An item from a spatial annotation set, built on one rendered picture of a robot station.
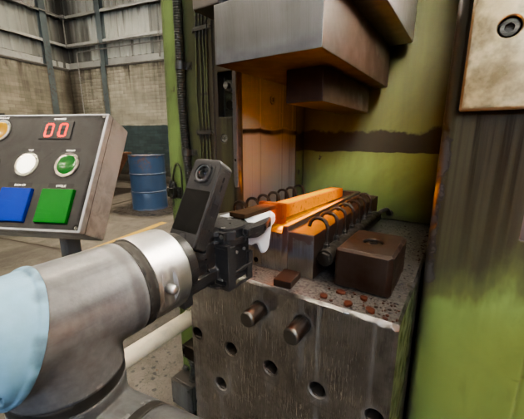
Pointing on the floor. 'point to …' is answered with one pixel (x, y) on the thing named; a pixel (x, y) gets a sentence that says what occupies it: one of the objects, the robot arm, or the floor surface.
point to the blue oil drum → (148, 181)
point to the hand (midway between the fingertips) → (264, 211)
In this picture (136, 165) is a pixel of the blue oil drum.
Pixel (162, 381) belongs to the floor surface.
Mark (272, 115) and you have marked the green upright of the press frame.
